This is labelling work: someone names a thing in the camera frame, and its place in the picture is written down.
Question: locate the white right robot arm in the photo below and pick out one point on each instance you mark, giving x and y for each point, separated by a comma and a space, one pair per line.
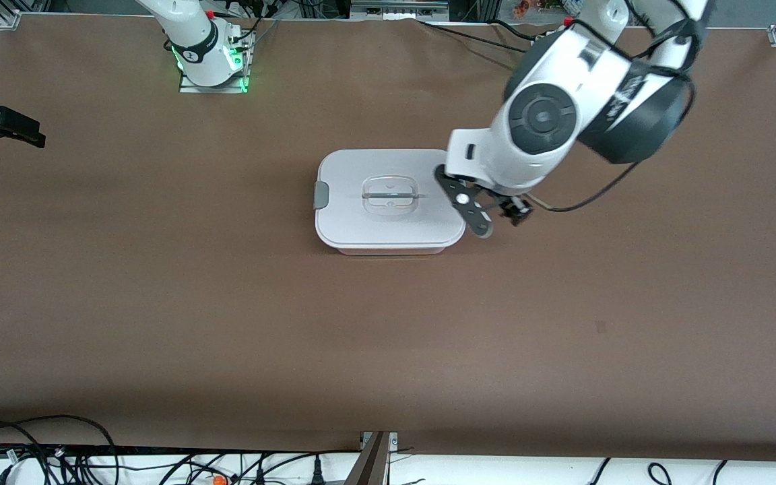
192, 40

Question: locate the pink plastic storage box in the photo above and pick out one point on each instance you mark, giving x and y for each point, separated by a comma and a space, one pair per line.
395, 250

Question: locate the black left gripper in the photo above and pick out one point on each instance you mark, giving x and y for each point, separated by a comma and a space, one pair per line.
510, 204

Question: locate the colourful background items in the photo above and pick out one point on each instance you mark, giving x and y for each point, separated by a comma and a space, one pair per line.
523, 8

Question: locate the white box lid grey clips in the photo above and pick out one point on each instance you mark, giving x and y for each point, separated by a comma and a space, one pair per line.
361, 229

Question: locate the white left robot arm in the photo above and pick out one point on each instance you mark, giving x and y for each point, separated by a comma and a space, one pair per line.
543, 118

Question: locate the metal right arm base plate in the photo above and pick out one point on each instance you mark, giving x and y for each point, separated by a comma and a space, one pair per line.
189, 87

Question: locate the small metal bracket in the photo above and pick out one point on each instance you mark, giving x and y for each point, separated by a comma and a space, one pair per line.
393, 439

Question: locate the brown table cover cloth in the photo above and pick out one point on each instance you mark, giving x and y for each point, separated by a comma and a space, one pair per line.
388, 337

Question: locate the grey background device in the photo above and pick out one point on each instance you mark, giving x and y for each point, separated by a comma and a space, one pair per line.
398, 10

